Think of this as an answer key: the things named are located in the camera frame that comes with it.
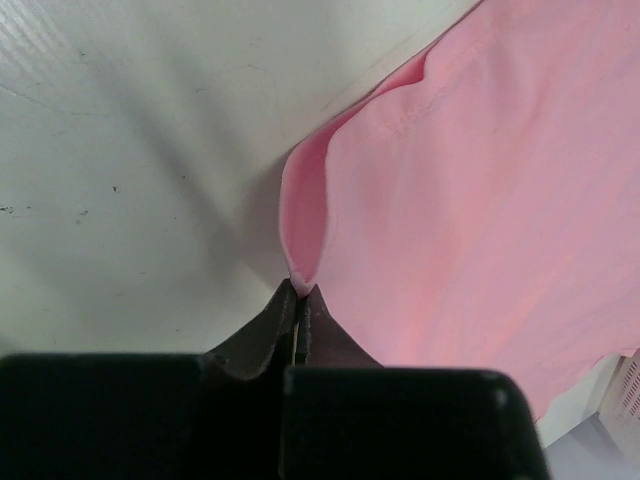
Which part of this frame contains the light pink t-shirt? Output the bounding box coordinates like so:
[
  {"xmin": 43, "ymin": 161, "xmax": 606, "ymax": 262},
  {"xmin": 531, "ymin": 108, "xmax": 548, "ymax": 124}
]
[{"xmin": 279, "ymin": 1, "xmax": 639, "ymax": 415}]

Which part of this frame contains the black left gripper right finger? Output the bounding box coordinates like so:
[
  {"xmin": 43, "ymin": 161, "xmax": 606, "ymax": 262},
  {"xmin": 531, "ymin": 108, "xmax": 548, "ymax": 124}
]
[{"xmin": 282, "ymin": 290, "xmax": 550, "ymax": 479}]

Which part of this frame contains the white plastic basket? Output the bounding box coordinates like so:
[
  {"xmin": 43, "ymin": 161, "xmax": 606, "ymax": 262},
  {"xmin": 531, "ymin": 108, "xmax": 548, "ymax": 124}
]
[{"xmin": 599, "ymin": 351, "xmax": 640, "ymax": 465}]

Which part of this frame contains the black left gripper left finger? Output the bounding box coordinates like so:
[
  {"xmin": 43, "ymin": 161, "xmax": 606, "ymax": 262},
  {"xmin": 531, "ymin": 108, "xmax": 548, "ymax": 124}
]
[{"xmin": 1, "ymin": 281, "xmax": 297, "ymax": 479}]

